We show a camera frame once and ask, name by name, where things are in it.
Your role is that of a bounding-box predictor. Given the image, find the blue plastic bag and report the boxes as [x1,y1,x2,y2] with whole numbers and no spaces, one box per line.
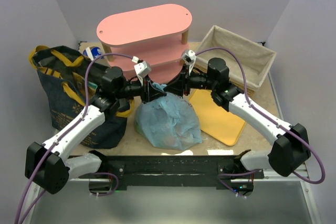
[134,92,203,151]

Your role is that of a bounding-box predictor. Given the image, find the dark denim tote bag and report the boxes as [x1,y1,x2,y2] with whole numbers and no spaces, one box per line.
[28,46,134,149]

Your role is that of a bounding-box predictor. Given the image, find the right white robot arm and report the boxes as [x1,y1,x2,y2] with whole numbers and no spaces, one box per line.
[164,58,311,177]

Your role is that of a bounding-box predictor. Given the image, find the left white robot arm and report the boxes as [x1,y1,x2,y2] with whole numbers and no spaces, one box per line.
[25,67,166,194]

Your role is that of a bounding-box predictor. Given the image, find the pink three-tier shelf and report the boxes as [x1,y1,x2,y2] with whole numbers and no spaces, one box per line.
[97,4,193,83]

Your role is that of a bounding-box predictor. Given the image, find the blue white can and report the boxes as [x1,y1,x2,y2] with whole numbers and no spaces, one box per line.
[82,46,103,60]

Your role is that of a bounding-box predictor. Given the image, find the wicker basket with liner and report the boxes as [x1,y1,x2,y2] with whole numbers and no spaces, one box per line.
[195,25,276,97]

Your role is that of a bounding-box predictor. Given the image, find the yellow tray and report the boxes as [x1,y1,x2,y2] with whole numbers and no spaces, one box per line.
[189,90,246,146]

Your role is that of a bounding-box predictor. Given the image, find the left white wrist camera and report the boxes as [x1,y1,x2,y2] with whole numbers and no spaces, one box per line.
[132,56,152,78]

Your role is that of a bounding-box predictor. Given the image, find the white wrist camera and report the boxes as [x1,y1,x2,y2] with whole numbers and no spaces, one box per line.
[181,49,197,74]
[132,56,152,78]

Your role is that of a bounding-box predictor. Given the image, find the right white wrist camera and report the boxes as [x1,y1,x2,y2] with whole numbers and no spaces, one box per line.
[181,49,197,74]

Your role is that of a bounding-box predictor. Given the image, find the black base frame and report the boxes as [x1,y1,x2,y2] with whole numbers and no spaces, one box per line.
[81,155,264,197]

